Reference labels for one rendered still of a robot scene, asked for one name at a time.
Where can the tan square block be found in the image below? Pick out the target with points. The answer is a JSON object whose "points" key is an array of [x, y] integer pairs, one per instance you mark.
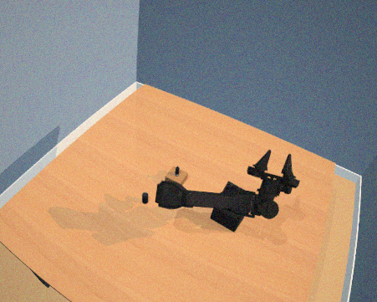
{"points": [[172, 178]]}

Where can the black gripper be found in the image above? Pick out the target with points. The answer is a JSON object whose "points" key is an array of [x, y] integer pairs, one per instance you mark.
{"points": [[269, 186]]}

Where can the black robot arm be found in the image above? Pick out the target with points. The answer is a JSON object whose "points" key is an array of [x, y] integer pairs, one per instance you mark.
{"points": [[172, 195]]}

